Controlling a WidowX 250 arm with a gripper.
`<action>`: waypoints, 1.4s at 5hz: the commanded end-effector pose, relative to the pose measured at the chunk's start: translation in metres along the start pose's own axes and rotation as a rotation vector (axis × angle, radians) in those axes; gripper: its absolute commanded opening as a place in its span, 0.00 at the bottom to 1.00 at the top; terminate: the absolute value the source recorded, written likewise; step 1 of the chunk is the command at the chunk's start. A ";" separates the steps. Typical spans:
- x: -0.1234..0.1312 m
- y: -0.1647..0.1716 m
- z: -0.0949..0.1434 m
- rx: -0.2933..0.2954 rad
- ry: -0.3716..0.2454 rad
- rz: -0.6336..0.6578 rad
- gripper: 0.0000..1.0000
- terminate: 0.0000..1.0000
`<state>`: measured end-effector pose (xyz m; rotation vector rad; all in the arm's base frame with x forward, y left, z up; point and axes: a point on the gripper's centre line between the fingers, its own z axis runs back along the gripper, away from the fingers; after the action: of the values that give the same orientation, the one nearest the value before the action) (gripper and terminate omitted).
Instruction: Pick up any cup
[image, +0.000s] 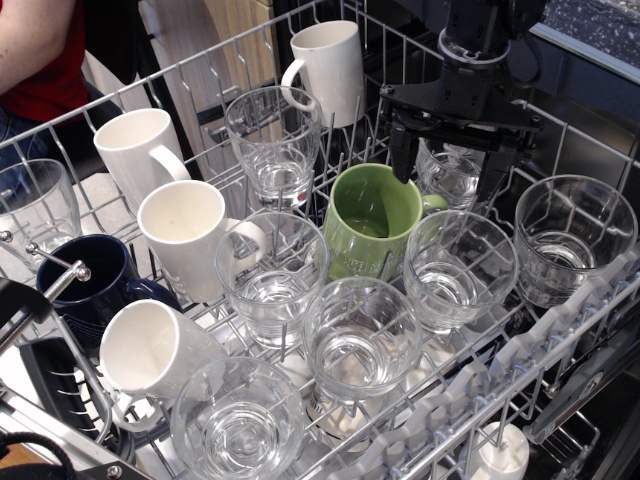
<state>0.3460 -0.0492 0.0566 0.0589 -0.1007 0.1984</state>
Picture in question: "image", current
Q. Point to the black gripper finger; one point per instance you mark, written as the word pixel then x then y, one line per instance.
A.
pixel 402 148
pixel 494 171

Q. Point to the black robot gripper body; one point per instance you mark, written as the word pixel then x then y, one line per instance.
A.
pixel 462 107

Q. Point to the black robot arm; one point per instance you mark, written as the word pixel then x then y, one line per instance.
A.
pixel 478 36

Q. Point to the clear glass behind gripper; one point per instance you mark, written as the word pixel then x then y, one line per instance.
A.
pixel 445 172

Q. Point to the green ceramic mug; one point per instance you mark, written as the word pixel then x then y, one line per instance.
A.
pixel 369 219

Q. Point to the white mug back centre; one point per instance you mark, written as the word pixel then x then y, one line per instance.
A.
pixel 328 61

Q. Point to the white mug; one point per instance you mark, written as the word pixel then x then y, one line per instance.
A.
pixel 328 61
pixel 183 223
pixel 141 151
pixel 148 352

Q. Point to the tall clear glass back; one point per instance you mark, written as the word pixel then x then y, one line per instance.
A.
pixel 275 135

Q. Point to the grey plastic tine holder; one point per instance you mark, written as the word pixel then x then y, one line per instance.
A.
pixel 542 376

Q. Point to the white mug middle left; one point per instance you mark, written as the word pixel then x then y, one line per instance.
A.
pixel 183 223

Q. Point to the white mug back left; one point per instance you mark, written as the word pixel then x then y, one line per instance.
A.
pixel 141 151

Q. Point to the white rack wheel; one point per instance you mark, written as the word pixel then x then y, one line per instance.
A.
pixel 503 453

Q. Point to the clear glass front bottom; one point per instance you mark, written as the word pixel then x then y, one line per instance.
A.
pixel 238 418

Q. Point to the dark blue mug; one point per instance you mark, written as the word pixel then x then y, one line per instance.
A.
pixel 87 307

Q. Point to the white mug front left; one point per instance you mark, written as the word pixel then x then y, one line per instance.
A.
pixel 148 352

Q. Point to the person in red shirt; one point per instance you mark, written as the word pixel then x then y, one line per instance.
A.
pixel 43 46

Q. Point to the metal wire dishwasher rack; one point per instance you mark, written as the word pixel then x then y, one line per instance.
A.
pixel 587 98

